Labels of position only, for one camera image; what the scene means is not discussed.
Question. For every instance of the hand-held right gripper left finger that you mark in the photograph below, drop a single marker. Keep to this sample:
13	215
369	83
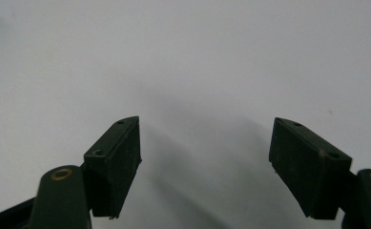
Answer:
114	171

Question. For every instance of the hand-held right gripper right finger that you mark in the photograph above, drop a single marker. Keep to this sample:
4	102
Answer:
307	171

